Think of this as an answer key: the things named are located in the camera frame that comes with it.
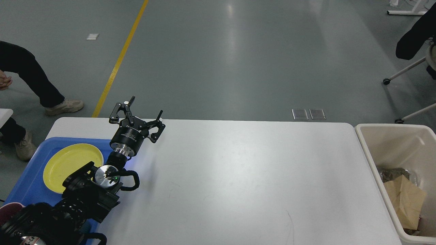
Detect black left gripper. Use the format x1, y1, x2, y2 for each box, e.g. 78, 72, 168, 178
109, 96, 166, 157

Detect yellow plate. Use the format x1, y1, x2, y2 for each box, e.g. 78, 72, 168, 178
43, 143, 104, 194

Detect brown paper bag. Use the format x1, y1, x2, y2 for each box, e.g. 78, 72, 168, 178
384, 175, 427, 230

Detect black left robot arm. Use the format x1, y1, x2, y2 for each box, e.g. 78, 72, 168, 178
1, 96, 165, 245

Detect blue plastic tray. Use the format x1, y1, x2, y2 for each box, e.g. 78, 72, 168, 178
5, 137, 112, 206

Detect white side table corner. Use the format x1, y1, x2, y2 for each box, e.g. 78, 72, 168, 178
0, 108, 13, 127

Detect person in black trousers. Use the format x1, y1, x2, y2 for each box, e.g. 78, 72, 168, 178
0, 41, 84, 161

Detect pink mug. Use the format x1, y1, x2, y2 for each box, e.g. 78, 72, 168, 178
0, 202, 25, 226

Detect silver floor socket plates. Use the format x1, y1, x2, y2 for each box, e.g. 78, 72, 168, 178
291, 109, 326, 120

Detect foil wrapped trash in bin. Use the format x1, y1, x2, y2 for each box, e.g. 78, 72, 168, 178
377, 167, 418, 185

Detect cream plastic bin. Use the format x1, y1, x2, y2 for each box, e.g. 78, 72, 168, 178
355, 124, 436, 245

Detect white office chair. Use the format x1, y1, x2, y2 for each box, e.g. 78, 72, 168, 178
383, 43, 436, 124

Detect white table leg frame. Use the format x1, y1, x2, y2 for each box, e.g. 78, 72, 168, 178
386, 0, 430, 16

